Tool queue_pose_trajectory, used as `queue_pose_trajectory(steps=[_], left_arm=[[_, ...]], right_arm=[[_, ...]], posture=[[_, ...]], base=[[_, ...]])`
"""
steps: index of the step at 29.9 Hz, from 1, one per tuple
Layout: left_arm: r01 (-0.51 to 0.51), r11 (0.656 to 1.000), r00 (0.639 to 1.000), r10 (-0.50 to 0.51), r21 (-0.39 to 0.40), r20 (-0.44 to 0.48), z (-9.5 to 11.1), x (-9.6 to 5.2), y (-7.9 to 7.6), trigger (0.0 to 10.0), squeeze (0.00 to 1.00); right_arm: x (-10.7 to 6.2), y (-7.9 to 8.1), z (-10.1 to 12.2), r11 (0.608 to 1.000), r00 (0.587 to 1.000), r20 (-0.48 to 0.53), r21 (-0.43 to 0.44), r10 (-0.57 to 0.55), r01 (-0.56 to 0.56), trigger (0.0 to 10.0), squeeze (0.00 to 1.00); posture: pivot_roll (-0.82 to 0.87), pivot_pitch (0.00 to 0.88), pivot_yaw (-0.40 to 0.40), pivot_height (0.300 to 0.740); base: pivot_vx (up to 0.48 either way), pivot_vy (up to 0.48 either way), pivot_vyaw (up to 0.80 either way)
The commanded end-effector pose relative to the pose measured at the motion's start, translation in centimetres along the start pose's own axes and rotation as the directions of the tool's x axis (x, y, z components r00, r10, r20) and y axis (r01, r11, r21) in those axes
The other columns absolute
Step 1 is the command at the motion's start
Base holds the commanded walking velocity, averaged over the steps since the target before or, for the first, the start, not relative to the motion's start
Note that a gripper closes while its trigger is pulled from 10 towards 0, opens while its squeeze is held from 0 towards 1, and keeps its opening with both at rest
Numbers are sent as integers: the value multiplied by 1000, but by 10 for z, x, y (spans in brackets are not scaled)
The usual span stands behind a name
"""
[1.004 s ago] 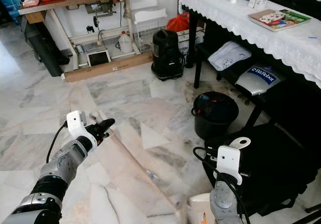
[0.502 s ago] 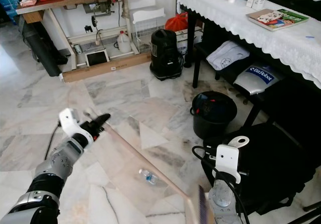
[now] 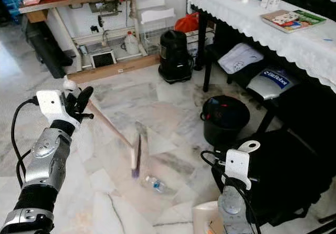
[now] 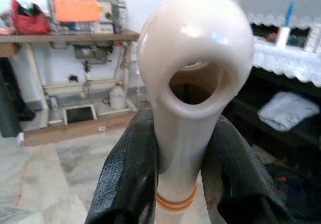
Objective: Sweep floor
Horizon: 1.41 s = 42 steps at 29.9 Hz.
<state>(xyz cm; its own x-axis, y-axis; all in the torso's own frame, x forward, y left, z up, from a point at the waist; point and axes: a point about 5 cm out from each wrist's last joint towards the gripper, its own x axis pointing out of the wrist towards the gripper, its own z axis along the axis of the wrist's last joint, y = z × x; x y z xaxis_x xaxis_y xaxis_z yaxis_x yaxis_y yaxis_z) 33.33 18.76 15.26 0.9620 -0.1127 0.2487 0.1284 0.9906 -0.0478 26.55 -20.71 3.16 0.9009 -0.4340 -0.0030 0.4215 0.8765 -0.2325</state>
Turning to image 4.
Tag dark hanging clothes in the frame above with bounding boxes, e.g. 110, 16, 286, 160
0, 57, 36, 138

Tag orange cloth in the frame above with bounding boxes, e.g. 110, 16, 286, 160
54, 0, 101, 23

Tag orange rubber band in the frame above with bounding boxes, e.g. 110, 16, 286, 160
155, 183, 199, 206
156, 191, 199, 212

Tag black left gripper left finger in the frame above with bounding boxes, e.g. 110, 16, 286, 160
84, 105, 159, 224

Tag white plastic jug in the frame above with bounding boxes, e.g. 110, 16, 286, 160
109, 82, 127, 110

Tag wooden sewing table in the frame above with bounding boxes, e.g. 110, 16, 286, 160
0, 29, 141, 147

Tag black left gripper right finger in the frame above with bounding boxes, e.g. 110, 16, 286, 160
200, 116, 294, 224

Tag blue pen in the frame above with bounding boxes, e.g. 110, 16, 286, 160
284, 2, 294, 28

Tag red bag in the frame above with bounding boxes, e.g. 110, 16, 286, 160
10, 0, 52, 35

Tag white folded towel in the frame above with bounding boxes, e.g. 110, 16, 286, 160
257, 91, 320, 132

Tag white lace cloth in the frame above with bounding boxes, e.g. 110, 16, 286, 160
232, 0, 321, 30
250, 42, 321, 88

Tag cream broom with long handle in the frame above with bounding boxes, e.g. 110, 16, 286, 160
137, 0, 255, 224

